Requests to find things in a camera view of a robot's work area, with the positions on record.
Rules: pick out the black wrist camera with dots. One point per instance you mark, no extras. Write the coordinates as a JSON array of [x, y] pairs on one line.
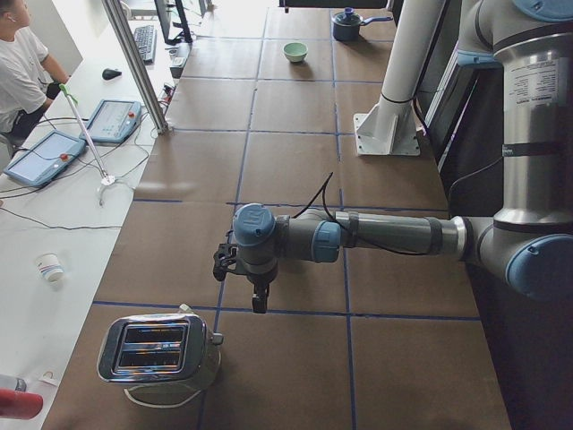
[[224, 261]]

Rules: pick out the green bowl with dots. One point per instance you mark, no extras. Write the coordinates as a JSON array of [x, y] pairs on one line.
[[295, 52]]

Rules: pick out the black computer mouse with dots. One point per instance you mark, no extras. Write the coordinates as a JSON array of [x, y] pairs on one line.
[[109, 74]]

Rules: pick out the aluminium frame post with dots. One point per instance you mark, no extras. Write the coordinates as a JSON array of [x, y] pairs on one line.
[[124, 36]]

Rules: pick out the paper cup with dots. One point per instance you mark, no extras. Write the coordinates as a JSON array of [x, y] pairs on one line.
[[49, 267]]

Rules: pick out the red bottle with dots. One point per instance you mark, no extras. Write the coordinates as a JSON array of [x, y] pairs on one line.
[[20, 404]]

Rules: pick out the reacher grabber stick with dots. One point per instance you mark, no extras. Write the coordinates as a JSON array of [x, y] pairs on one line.
[[107, 180]]

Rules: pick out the black monitor stand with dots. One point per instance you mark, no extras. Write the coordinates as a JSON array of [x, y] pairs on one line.
[[173, 22]]

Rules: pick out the black keyboard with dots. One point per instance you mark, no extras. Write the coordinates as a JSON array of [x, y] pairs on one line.
[[145, 38]]

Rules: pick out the far teach pendant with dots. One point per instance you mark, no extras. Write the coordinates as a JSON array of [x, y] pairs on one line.
[[113, 121]]

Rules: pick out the teach pendant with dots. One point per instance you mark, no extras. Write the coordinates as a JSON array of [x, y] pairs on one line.
[[50, 156], [113, 121]]

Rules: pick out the chrome toaster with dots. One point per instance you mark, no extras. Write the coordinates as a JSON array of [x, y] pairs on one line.
[[160, 352]]

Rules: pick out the seated person white shirt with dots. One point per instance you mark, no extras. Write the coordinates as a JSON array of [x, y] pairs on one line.
[[30, 76]]

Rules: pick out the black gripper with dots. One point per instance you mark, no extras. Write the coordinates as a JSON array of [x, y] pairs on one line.
[[259, 279]]

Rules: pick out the white camera mast base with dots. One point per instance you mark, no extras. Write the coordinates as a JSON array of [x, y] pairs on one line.
[[388, 129]]

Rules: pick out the near teach pendant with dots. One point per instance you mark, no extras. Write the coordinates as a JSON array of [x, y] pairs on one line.
[[50, 156]]

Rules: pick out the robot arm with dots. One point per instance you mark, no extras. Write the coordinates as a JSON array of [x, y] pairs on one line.
[[528, 242]]

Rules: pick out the blue saucepan with lid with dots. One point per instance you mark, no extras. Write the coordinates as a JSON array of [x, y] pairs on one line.
[[346, 25]]

